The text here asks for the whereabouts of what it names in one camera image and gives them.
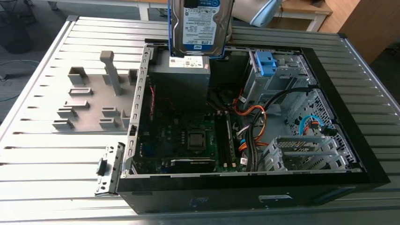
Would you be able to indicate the silver hinged card bracket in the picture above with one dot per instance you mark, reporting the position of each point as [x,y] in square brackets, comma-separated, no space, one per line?
[115,159]

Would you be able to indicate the silver disk bay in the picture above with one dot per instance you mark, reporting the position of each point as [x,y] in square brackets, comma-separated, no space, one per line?
[300,153]

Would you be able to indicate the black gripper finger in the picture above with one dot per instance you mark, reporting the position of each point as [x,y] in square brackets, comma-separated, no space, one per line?
[192,2]

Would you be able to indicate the grey parts rack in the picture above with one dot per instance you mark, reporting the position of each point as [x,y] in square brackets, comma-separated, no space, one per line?
[93,112]

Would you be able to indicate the black graphics card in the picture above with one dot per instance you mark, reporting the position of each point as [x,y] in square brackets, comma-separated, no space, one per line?
[192,164]

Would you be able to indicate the blue plastic drive latch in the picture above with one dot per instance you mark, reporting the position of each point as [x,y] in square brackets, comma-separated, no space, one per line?
[265,61]

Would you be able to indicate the green motherboard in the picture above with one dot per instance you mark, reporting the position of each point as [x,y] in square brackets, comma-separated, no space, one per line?
[163,136]

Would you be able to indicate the CPU socket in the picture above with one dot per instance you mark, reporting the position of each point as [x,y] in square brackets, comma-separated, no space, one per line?
[196,140]

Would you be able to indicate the silver drive cage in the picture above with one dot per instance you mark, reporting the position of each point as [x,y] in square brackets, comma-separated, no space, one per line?
[275,82]

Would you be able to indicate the hard disk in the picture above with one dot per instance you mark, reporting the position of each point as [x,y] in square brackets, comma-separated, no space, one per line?
[200,28]

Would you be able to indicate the black PC case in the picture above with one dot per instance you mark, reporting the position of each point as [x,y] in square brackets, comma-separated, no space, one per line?
[219,194]

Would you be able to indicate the wooden cabinet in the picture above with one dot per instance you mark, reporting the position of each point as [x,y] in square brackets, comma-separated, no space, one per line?
[368,23]

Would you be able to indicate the black RAM slot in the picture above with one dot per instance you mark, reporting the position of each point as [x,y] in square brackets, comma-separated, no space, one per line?
[221,136]

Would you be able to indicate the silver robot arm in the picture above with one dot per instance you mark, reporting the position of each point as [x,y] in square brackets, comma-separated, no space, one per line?
[265,11]

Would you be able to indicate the grey power supply unit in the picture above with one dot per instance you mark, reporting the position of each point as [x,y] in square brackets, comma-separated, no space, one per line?
[181,84]

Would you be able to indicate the black office chair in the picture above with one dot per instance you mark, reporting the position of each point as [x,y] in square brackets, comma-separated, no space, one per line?
[15,37]

